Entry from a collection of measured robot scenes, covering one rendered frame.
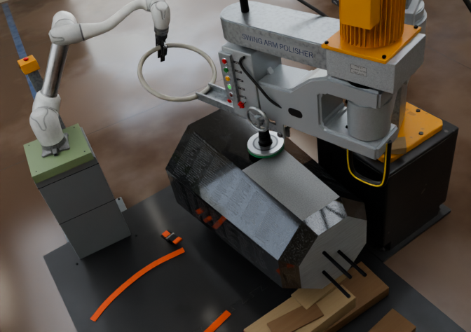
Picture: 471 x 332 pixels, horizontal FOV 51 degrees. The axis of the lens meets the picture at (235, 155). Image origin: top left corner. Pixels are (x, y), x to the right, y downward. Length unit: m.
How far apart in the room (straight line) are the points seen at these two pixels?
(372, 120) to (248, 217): 0.93
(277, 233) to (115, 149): 2.40
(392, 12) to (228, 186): 1.41
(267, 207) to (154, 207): 1.46
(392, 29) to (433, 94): 2.82
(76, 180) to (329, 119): 1.73
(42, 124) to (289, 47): 1.69
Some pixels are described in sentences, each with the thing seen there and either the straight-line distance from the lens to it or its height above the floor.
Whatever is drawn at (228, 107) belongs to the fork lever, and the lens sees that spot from 2.79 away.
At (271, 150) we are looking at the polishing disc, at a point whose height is 0.88.
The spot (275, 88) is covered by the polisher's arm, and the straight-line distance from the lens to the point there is 2.38.
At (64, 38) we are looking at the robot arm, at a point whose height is 1.54.
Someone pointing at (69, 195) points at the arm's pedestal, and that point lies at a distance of 3.39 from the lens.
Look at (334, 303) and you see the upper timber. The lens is 2.93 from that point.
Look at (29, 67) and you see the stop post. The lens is 4.04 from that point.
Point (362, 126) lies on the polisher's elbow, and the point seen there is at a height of 1.33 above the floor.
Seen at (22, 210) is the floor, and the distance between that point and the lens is 4.44.
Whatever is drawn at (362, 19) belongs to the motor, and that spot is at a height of 1.87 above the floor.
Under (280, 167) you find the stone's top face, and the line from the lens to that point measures 2.76.
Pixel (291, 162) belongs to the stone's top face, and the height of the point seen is 0.82.
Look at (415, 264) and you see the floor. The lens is 3.36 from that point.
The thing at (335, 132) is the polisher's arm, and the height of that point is 1.24.
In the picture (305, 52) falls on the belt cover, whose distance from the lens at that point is 2.12.
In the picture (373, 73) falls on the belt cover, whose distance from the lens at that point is 1.96.
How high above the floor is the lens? 2.69
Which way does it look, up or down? 40 degrees down
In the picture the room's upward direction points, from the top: 12 degrees counter-clockwise
